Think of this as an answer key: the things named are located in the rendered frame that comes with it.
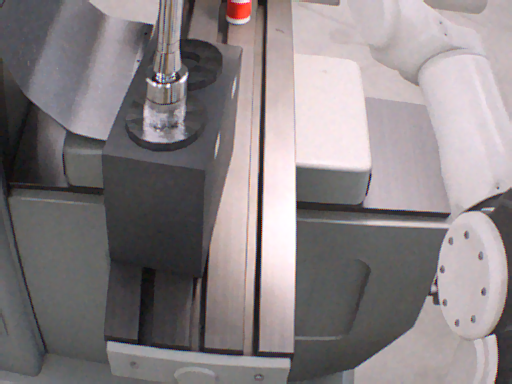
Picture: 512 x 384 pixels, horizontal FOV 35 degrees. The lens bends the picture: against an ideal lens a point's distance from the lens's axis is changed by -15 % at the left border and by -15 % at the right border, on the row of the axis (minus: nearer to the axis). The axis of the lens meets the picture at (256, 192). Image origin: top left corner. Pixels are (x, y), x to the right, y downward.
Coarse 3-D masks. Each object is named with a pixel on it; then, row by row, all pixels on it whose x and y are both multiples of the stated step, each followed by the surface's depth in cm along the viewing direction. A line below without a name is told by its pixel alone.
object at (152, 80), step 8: (152, 72) 93; (184, 72) 94; (152, 80) 93; (160, 80) 93; (168, 80) 93; (176, 80) 93; (184, 80) 93; (152, 88) 93; (160, 88) 92; (168, 88) 92; (176, 88) 93
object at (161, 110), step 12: (144, 84) 94; (156, 96) 93; (168, 96) 93; (180, 96) 94; (144, 108) 96; (156, 108) 95; (168, 108) 95; (180, 108) 96; (156, 120) 96; (168, 120) 96; (180, 120) 97
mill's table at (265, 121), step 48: (192, 0) 152; (288, 0) 150; (288, 48) 140; (240, 96) 131; (288, 96) 132; (240, 144) 124; (288, 144) 125; (240, 192) 118; (288, 192) 119; (240, 240) 113; (288, 240) 114; (144, 288) 110; (192, 288) 110; (240, 288) 108; (288, 288) 109; (144, 336) 105; (192, 336) 105; (240, 336) 103; (288, 336) 104
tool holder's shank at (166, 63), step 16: (160, 0) 86; (176, 0) 85; (160, 16) 87; (176, 16) 87; (160, 32) 88; (176, 32) 88; (160, 48) 90; (176, 48) 90; (160, 64) 91; (176, 64) 92
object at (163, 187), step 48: (192, 48) 107; (240, 48) 109; (144, 96) 100; (192, 96) 100; (144, 144) 96; (192, 144) 97; (144, 192) 99; (192, 192) 98; (144, 240) 105; (192, 240) 103
